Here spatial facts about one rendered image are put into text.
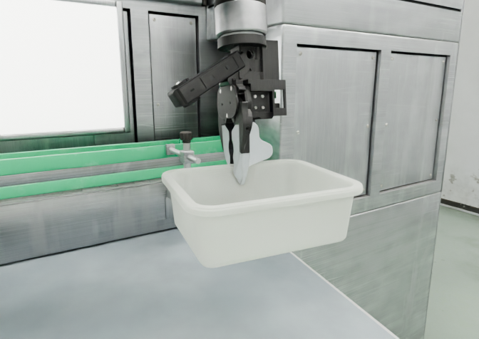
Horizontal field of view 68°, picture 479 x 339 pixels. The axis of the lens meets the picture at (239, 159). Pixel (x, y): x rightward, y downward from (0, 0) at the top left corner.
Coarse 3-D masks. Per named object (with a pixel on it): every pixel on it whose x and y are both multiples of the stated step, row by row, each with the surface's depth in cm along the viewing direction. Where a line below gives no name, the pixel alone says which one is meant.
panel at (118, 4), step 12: (60, 0) 84; (72, 0) 86; (84, 0) 87; (96, 0) 88; (108, 0) 90; (120, 12) 92; (120, 24) 92; (120, 36) 93; (120, 48) 93; (120, 60) 94; (120, 72) 95; (36, 132) 87; (48, 132) 88; (60, 132) 89; (72, 132) 91; (84, 132) 92; (96, 132) 94; (108, 132) 95; (120, 132) 97
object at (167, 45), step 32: (128, 0) 95; (160, 0) 98; (192, 0) 102; (128, 32) 97; (160, 32) 102; (192, 32) 107; (128, 64) 99; (160, 64) 103; (192, 64) 108; (128, 96) 100; (160, 96) 105; (160, 128) 107; (192, 128) 112
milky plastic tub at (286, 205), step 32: (288, 160) 56; (192, 192) 51; (224, 192) 53; (256, 192) 55; (288, 192) 57; (320, 192) 40; (352, 192) 41; (192, 224) 38; (224, 224) 37; (256, 224) 38; (288, 224) 40; (320, 224) 42; (224, 256) 38; (256, 256) 40
